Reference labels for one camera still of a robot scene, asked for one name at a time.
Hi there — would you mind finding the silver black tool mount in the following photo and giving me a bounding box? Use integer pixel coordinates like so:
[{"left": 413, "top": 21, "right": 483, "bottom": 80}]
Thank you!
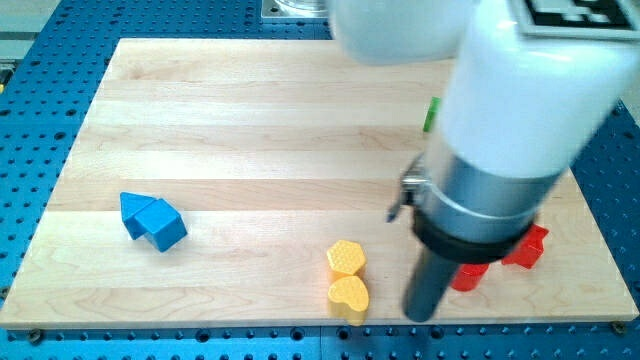
[{"left": 386, "top": 135, "right": 562, "bottom": 264}]

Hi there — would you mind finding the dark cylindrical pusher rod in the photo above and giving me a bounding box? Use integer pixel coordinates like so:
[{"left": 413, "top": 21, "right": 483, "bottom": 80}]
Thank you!
[{"left": 402, "top": 247, "right": 459, "bottom": 322}]

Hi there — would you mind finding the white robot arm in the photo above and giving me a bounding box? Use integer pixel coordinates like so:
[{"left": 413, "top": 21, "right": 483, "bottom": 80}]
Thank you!
[{"left": 328, "top": 0, "right": 639, "bottom": 322}]

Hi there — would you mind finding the yellow heart block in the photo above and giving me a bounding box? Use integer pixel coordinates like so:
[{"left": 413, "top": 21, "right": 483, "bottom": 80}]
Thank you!
[{"left": 327, "top": 275, "right": 370, "bottom": 326}]

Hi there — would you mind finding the red cylinder block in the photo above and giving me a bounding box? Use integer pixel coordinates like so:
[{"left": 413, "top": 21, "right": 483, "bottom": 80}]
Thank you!
[{"left": 450, "top": 264, "right": 490, "bottom": 292}]

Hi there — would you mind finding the red star block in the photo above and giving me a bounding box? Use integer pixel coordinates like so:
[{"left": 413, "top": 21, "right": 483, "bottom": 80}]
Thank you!
[{"left": 501, "top": 224, "right": 549, "bottom": 269}]

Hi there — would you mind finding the yellow hexagon block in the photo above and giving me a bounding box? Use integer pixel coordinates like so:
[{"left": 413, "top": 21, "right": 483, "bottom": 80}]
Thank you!
[{"left": 326, "top": 240, "right": 367, "bottom": 281}]

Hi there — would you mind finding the green block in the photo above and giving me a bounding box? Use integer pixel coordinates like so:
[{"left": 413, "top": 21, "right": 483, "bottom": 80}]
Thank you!
[{"left": 423, "top": 97, "right": 441, "bottom": 133}]

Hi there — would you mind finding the black white fiducial tag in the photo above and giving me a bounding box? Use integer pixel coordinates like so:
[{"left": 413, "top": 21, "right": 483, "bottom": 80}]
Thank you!
[{"left": 508, "top": 0, "right": 639, "bottom": 41}]

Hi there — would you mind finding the wooden board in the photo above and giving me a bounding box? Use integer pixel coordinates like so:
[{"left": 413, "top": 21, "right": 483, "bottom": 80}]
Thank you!
[{"left": 0, "top": 38, "right": 640, "bottom": 331}]

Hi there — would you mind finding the blue cube block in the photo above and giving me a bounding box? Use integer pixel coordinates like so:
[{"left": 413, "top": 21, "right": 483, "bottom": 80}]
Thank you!
[{"left": 131, "top": 199, "right": 188, "bottom": 252}]

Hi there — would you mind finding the blue triangle block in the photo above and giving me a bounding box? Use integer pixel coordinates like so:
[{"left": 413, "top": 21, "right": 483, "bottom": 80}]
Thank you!
[{"left": 120, "top": 192, "right": 155, "bottom": 240}]

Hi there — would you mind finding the metal base plate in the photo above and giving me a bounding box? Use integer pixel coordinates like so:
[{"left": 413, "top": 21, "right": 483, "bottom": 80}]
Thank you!
[{"left": 261, "top": 0, "right": 328, "bottom": 19}]

